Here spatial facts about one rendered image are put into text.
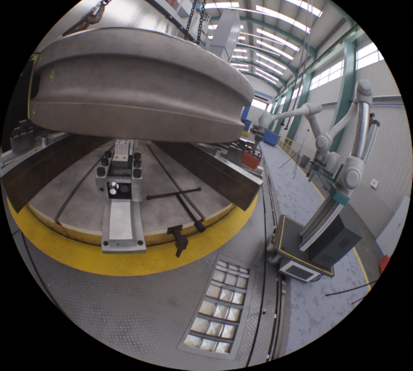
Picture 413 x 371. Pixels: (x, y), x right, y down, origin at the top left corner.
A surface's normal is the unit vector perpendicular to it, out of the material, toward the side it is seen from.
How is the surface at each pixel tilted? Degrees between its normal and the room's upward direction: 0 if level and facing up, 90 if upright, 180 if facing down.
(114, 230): 0
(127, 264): 0
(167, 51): 90
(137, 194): 90
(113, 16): 90
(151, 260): 0
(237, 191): 90
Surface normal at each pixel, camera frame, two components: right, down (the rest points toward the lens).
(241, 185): -0.63, 0.15
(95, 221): 0.28, -0.87
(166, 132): 0.51, 0.49
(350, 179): -0.82, 0.10
